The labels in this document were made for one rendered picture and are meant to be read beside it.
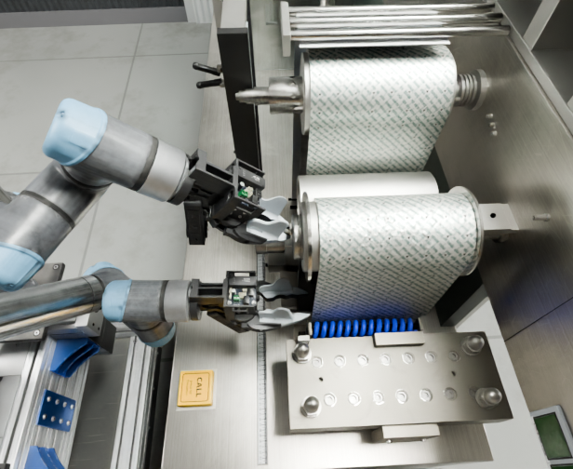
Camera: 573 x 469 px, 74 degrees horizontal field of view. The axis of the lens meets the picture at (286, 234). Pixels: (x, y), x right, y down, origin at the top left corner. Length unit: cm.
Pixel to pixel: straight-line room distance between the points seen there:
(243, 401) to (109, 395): 92
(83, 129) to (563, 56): 65
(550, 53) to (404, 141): 24
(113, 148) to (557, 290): 60
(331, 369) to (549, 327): 36
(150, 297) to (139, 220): 163
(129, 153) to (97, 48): 327
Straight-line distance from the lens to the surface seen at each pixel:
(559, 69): 70
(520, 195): 69
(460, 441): 95
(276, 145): 127
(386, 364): 80
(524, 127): 69
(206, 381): 89
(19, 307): 76
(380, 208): 60
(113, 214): 241
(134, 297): 72
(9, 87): 364
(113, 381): 174
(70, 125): 49
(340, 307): 75
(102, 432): 172
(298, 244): 59
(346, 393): 77
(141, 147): 50
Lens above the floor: 178
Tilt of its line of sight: 57 degrees down
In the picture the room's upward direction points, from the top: straight up
